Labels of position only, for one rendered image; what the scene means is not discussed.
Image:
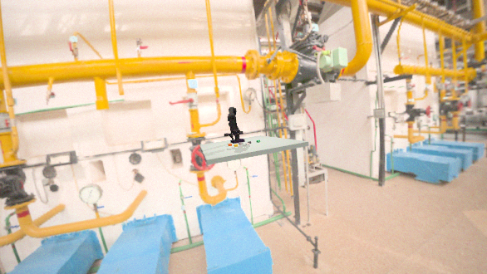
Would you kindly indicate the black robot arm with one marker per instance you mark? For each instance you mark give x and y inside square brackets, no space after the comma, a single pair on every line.
[233,122]

